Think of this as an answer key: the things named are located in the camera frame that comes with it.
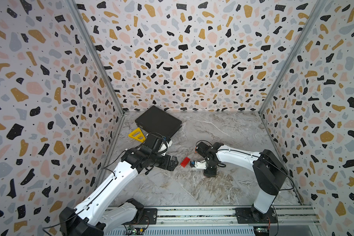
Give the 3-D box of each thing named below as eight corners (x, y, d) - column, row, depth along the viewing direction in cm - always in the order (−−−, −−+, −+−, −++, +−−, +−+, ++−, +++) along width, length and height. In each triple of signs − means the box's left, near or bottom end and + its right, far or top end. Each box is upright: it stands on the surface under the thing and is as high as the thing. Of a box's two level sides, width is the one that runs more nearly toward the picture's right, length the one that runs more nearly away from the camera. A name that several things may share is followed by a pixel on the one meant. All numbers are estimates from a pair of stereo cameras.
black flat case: (134, 126, 115) (132, 120, 110) (155, 110, 127) (154, 104, 122) (161, 145, 103) (160, 140, 99) (181, 126, 115) (181, 121, 110)
